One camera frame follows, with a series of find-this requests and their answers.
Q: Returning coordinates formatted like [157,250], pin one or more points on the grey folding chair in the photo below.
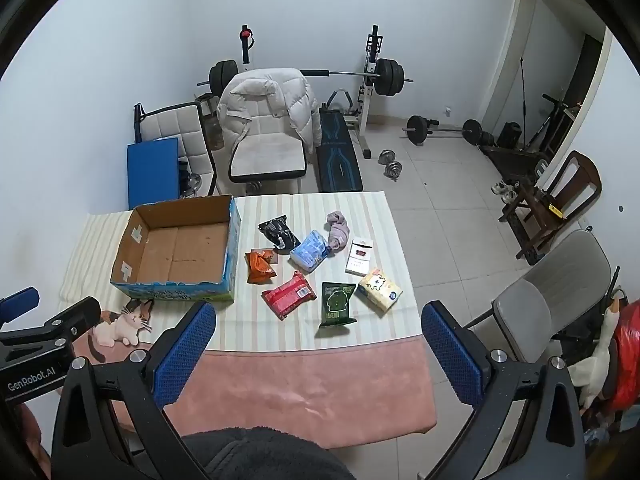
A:
[575,270]

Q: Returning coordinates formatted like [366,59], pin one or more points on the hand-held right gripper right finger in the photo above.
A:
[450,355]

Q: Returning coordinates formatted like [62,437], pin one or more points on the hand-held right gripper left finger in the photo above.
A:
[186,355]

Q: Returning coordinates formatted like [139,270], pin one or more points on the white shoe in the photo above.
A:
[497,189]
[509,195]

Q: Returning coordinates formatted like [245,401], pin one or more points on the small yellow box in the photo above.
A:
[556,211]

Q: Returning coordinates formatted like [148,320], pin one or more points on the black snack packet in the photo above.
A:
[277,232]

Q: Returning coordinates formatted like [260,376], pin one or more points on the chrome weight plates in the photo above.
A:
[190,180]

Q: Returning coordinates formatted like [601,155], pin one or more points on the racked barbell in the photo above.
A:
[390,77]

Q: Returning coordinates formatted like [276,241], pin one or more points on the white padded chair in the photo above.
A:
[172,122]

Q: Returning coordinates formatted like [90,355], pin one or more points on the blue folded mat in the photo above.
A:
[152,172]

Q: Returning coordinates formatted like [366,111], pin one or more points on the dark wooden low table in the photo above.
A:
[510,160]

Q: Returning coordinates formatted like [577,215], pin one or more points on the person's left forearm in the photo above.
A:
[35,445]

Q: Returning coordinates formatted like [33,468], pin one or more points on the white cigarette box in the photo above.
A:
[360,258]

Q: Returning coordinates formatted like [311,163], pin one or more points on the white down jacket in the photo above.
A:
[265,105]

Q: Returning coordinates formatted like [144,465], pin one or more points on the purple socks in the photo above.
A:
[339,235]

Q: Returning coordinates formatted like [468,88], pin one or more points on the person's dark fleece clothing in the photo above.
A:
[265,457]

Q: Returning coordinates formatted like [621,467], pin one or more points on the white seat chair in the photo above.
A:
[267,157]

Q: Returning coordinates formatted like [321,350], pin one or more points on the cardboard box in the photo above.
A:
[175,255]

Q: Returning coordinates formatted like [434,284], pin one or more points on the short floor barbell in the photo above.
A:
[415,130]

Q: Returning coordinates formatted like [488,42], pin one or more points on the white goose plush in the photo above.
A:
[607,325]

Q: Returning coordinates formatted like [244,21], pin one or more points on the chrome dumbbell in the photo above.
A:
[393,170]
[386,156]

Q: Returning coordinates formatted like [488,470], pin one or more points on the black bag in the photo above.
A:
[510,136]

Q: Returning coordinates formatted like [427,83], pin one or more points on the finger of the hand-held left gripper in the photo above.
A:
[19,302]
[70,317]

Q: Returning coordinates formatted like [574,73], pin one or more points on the white door frame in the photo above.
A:
[511,35]

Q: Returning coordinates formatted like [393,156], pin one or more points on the red bag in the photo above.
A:
[627,355]

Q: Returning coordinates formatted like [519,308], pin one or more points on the dark wooden chair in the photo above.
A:
[580,170]

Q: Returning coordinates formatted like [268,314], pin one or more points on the green snack packet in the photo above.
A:
[337,305]

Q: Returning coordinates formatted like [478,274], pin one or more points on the red snack packet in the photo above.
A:
[289,294]

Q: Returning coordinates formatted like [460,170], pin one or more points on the orange snack packet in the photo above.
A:
[260,270]

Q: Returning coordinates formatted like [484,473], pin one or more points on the black exercise machine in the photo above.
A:
[550,100]

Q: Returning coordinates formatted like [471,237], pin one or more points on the weight bench with rack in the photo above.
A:
[340,160]

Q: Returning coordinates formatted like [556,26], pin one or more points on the yellow tissue pack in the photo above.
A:
[380,292]

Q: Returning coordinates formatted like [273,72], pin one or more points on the cat printed blanket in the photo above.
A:
[310,385]

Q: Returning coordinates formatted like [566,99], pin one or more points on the blue tissue pack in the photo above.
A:
[310,252]

